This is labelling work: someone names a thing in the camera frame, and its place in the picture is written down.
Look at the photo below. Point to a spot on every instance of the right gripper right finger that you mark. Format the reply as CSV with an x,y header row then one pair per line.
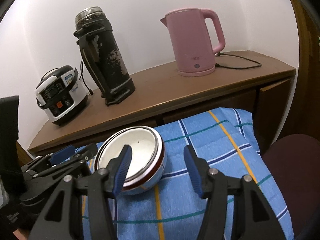
x,y
253,217

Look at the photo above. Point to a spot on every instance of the blue plaid tablecloth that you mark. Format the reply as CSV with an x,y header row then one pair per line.
x,y
224,137

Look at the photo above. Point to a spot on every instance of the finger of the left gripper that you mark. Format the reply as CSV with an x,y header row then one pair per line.
x,y
62,155
85,154

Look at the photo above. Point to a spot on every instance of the tall black thermos flask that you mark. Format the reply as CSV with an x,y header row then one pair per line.
x,y
101,55

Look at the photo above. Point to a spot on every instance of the stainless steel mixing bowl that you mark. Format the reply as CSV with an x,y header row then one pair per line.
x,y
118,168

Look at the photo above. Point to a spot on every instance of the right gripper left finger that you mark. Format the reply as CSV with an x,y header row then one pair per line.
x,y
61,217

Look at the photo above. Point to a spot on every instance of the pink electric kettle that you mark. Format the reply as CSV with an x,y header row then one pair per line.
x,y
191,43

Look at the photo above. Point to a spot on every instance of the small white enamel bowl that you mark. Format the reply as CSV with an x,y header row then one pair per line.
x,y
112,147

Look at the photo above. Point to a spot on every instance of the white black rice cooker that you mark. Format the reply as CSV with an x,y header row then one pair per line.
x,y
61,95

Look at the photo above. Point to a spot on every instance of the pink plastic bowl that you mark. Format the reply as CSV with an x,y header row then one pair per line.
x,y
147,164

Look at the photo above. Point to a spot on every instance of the brown wooden sideboard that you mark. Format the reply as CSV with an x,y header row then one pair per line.
x,y
243,79

